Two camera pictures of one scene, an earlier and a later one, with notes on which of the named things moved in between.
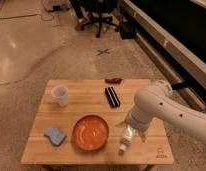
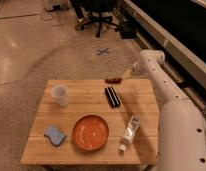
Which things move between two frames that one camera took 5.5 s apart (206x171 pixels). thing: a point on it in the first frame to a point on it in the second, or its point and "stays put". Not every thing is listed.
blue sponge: [55, 135] stays put
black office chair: [100, 11] stays put
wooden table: [83, 121] stays put
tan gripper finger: [121, 124] to [126, 74]
